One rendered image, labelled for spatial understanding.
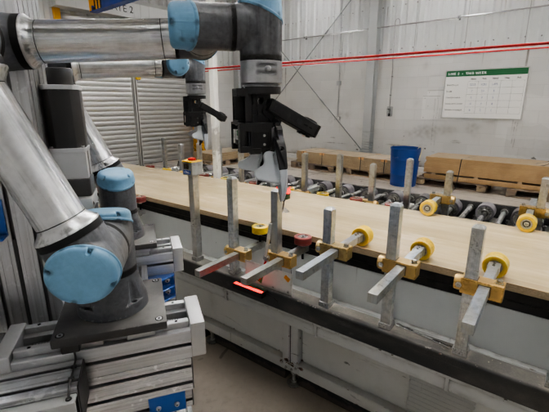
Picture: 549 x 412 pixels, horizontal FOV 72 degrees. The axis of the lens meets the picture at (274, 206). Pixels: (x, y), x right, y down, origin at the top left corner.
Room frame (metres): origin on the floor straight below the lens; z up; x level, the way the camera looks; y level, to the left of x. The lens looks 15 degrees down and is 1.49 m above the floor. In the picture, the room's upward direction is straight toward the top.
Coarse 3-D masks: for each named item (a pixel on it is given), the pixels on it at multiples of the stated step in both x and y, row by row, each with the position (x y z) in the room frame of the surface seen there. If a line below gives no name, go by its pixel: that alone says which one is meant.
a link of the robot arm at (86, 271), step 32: (0, 32) 0.69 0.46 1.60; (0, 64) 0.61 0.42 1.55; (0, 96) 0.60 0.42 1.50; (0, 128) 0.59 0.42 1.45; (32, 128) 0.63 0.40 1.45; (0, 160) 0.58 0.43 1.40; (32, 160) 0.60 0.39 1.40; (32, 192) 0.59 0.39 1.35; (64, 192) 0.62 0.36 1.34; (32, 224) 0.60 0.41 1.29; (64, 224) 0.60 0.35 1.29; (96, 224) 0.63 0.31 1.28; (64, 256) 0.57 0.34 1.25; (96, 256) 0.58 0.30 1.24; (64, 288) 0.57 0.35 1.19; (96, 288) 0.59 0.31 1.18
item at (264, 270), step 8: (296, 248) 1.57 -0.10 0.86; (304, 248) 1.58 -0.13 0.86; (264, 264) 1.40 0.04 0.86; (272, 264) 1.40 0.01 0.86; (280, 264) 1.44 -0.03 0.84; (248, 272) 1.32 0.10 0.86; (256, 272) 1.32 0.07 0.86; (264, 272) 1.35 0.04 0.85; (248, 280) 1.28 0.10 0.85; (256, 280) 1.31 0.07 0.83
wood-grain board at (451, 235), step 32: (160, 192) 2.49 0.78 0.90; (224, 192) 2.49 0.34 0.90; (256, 192) 2.49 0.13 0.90; (288, 224) 1.79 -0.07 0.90; (320, 224) 1.79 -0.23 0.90; (352, 224) 1.79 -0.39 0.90; (384, 224) 1.79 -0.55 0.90; (416, 224) 1.79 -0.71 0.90; (448, 224) 1.79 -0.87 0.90; (448, 256) 1.39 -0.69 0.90; (512, 256) 1.39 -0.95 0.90; (544, 256) 1.39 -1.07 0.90; (512, 288) 1.15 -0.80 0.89; (544, 288) 1.12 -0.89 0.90
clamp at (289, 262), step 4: (268, 252) 1.52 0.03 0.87; (280, 252) 1.50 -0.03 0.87; (284, 252) 1.50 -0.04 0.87; (272, 256) 1.49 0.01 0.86; (276, 256) 1.48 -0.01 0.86; (280, 256) 1.46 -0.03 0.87; (284, 256) 1.46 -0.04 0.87; (288, 256) 1.46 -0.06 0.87; (296, 256) 1.47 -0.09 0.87; (268, 260) 1.51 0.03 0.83; (284, 260) 1.45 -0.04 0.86; (288, 260) 1.44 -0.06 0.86; (292, 260) 1.45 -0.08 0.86; (296, 260) 1.47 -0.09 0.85; (284, 264) 1.45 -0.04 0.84; (288, 264) 1.44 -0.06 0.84; (292, 264) 1.45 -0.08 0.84; (296, 264) 1.47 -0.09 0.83; (288, 268) 1.44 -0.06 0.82
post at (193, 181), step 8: (192, 176) 1.79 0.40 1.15; (192, 184) 1.79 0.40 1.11; (192, 192) 1.79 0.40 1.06; (192, 200) 1.80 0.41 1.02; (192, 208) 1.80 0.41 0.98; (192, 216) 1.80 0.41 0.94; (192, 224) 1.80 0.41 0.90; (200, 224) 1.82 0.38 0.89; (192, 232) 1.81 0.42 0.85; (200, 232) 1.81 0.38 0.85; (192, 240) 1.81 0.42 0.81; (200, 240) 1.81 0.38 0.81; (192, 248) 1.81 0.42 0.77; (200, 248) 1.81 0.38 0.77; (192, 256) 1.81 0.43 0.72; (200, 256) 1.81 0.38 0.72
